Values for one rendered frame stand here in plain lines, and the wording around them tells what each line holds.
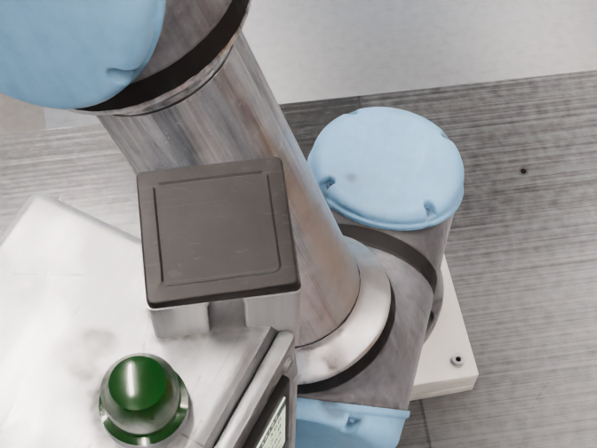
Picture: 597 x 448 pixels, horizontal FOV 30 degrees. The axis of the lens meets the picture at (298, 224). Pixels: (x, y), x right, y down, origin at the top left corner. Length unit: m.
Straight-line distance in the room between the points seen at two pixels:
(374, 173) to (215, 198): 0.48
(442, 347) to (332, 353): 0.30
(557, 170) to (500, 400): 0.26
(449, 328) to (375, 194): 0.25
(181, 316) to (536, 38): 0.96
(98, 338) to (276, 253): 0.06
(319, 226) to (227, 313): 0.31
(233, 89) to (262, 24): 0.69
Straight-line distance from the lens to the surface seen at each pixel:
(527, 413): 1.04
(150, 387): 0.31
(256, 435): 0.35
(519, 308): 1.08
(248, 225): 0.33
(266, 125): 0.58
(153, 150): 0.56
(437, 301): 1.00
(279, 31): 1.23
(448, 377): 1.00
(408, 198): 0.80
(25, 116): 2.22
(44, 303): 0.35
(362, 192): 0.80
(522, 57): 1.23
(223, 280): 0.32
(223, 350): 0.34
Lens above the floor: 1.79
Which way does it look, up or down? 61 degrees down
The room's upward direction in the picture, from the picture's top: 2 degrees clockwise
